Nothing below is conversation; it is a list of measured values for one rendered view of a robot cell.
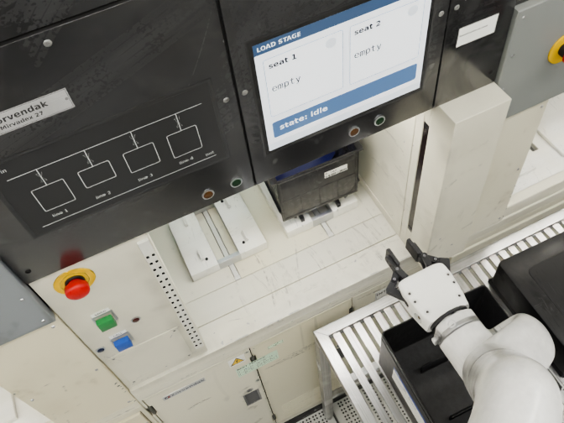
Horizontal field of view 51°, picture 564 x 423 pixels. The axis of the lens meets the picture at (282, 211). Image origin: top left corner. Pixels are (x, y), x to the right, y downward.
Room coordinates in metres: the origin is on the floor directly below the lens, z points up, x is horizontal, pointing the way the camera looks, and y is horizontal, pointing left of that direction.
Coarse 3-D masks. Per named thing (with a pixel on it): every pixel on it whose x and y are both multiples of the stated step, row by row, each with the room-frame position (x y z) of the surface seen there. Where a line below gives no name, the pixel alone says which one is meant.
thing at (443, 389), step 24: (480, 288) 0.58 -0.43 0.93; (480, 312) 0.56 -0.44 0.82; (504, 312) 0.51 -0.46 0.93; (384, 336) 0.51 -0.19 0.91; (408, 336) 0.53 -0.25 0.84; (432, 336) 0.54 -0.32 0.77; (384, 360) 0.48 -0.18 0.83; (408, 360) 0.49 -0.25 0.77; (432, 360) 0.48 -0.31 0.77; (408, 384) 0.39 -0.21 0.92; (432, 384) 0.42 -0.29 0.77; (456, 384) 0.42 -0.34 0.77; (408, 408) 0.37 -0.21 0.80; (432, 408) 0.37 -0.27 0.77; (456, 408) 0.36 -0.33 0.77
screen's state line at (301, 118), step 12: (396, 72) 0.69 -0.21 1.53; (408, 72) 0.70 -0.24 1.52; (372, 84) 0.68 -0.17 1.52; (384, 84) 0.68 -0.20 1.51; (396, 84) 0.69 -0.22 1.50; (348, 96) 0.66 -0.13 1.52; (360, 96) 0.67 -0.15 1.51; (372, 96) 0.68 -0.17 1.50; (312, 108) 0.64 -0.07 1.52; (324, 108) 0.65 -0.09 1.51; (336, 108) 0.66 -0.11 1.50; (288, 120) 0.63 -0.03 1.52; (300, 120) 0.64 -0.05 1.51; (312, 120) 0.64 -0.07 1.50; (276, 132) 0.62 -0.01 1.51; (288, 132) 0.63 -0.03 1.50
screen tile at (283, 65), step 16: (336, 32) 0.66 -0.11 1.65; (304, 48) 0.64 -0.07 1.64; (320, 48) 0.65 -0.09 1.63; (336, 48) 0.66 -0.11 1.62; (272, 64) 0.63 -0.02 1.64; (288, 64) 0.63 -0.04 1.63; (304, 64) 0.64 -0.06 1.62; (336, 64) 0.66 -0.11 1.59; (272, 80) 0.63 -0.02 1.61; (320, 80) 0.65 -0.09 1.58; (336, 80) 0.66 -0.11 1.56; (272, 96) 0.63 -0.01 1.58; (288, 96) 0.63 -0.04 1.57; (304, 96) 0.64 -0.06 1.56; (320, 96) 0.65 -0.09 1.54; (272, 112) 0.62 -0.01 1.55
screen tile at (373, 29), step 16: (416, 0) 0.70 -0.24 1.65; (384, 16) 0.68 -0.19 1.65; (400, 16) 0.69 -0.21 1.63; (416, 16) 0.70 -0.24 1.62; (352, 32) 0.67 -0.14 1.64; (368, 32) 0.67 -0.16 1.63; (384, 32) 0.68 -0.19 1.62; (416, 32) 0.70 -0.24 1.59; (352, 48) 0.67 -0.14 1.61; (400, 48) 0.69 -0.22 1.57; (416, 48) 0.70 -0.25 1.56; (352, 64) 0.67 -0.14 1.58; (368, 64) 0.68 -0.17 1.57; (384, 64) 0.68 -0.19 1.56; (352, 80) 0.67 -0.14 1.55
